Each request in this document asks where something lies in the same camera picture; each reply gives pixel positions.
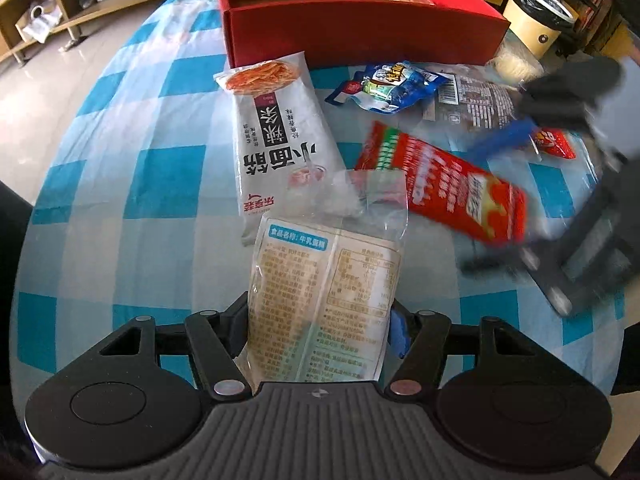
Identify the white noodle snack bag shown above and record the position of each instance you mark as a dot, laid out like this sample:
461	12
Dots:
281	139

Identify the red chip snack bag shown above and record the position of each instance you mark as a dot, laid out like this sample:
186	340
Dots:
447	189

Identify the blue sausage snack bag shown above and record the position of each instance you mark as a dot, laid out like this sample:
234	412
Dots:
388	88

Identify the blue white checkered cloth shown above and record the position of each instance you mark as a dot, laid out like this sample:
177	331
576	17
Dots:
138	213

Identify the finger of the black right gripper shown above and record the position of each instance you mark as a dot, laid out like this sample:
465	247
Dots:
512	136
494	261

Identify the red cardboard box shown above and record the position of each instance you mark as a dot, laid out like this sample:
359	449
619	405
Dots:
353	32

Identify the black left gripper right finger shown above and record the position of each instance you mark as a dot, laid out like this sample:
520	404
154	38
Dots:
419	341

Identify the yellow trash bin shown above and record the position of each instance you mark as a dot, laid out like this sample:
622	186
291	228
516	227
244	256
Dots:
538	23

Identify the clear dark label bun pack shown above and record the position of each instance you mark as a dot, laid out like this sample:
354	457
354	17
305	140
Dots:
469	100

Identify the small red snack packet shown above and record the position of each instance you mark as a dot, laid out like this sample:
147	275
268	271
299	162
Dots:
553	142

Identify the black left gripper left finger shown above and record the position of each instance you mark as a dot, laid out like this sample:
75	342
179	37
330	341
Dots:
215	339

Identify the clear bread snack pack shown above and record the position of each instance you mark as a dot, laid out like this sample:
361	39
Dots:
325	270

